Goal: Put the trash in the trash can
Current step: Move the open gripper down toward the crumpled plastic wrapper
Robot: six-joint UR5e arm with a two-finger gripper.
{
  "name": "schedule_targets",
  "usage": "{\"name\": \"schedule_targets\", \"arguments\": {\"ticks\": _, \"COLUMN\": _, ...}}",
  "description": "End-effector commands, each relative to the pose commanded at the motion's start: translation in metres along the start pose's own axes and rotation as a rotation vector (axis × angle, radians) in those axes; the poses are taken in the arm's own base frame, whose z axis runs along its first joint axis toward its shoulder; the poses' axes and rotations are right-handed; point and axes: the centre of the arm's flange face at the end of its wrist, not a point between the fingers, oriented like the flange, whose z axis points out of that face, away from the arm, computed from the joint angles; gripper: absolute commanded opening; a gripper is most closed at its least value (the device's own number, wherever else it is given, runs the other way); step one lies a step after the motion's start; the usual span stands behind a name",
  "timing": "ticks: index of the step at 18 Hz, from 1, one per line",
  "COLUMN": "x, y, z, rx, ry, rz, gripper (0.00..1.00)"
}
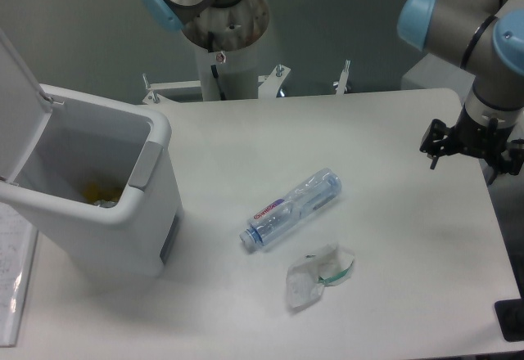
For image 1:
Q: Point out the white covered box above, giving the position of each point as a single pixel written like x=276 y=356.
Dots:
x=432 y=72

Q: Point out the yellow trash in can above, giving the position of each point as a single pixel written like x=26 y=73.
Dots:
x=101 y=192

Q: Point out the white plastic wrapper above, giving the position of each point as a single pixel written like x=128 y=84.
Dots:
x=308 y=277

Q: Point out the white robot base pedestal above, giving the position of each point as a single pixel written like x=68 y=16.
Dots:
x=225 y=42

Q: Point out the black device at table edge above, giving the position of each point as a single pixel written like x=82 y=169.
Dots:
x=510 y=317

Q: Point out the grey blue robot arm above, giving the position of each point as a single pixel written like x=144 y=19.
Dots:
x=474 y=35

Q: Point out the clear plastic water bottle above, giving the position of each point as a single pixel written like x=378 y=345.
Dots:
x=282 y=214

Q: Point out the metal right table clamp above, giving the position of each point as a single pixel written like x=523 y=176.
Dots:
x=342 y=85

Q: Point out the white trash can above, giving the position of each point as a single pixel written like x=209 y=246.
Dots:
x=88 y=135

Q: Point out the white table clamp bracket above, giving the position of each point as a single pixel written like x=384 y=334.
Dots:
x=272 y=85
x=185 y=91

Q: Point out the white middle table clamp bracket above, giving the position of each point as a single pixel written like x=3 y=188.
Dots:
x=272 y=85

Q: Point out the white trash can lid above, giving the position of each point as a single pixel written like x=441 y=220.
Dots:
x=25 y=111

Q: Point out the white left table clamp bracket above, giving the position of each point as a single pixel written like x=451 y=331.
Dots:
x=185 y=91

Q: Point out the white paper document sheet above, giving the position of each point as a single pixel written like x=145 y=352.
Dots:
x=18 y=241

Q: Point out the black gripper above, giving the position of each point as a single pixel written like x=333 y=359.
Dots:
x=468 y=137

